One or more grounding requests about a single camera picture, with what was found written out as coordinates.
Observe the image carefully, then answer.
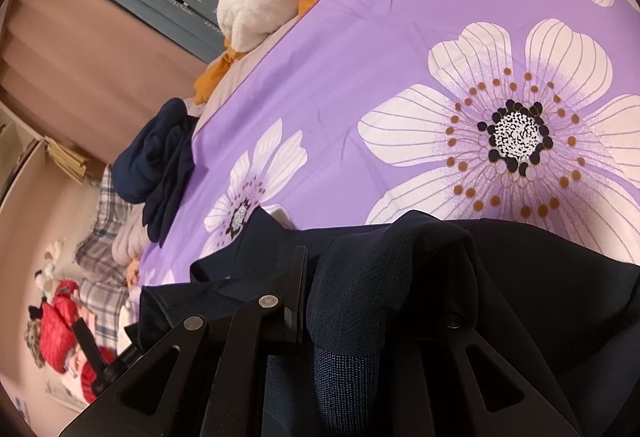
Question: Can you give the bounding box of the folded navy clothes stack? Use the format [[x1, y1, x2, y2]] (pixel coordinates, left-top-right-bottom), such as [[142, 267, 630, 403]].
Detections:
[[112, 98, 197, 248]]

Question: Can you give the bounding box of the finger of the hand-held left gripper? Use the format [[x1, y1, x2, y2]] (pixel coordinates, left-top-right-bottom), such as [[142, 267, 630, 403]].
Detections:
[[72, 319, 142, 398]]

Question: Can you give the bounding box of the purple floral bedspread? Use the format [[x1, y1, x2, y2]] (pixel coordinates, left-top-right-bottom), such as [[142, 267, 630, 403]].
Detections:
[[135, 0, 640, 290]]

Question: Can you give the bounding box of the yellow tassel fringe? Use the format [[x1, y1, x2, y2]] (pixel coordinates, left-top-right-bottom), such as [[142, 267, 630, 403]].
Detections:
[[42, 136, 92, 184]]

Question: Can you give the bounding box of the plaid grey pillow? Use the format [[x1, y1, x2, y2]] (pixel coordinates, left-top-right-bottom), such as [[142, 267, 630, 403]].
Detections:
[[75, 237, 137, 354]]

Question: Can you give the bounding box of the white wall shelf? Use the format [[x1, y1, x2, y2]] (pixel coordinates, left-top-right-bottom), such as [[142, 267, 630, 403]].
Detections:
[[0, 106, 47, 200]]

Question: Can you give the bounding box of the navy zip jacket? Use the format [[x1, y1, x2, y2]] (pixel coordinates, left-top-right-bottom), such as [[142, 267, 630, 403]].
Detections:
[[125, 207, 640, 437]]

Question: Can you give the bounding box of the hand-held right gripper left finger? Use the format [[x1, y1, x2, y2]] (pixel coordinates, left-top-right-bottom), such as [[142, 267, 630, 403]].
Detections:
[[59, 246, 311, 437]]

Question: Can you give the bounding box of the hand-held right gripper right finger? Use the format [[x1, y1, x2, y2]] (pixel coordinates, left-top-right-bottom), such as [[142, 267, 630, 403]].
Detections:
[[420, 312, 583, 437]]

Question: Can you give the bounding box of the red puffer jacket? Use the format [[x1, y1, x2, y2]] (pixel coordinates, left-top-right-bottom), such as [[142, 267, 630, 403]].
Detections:
[[39, 281, 83, 374], [77, 357, 103, 404]]

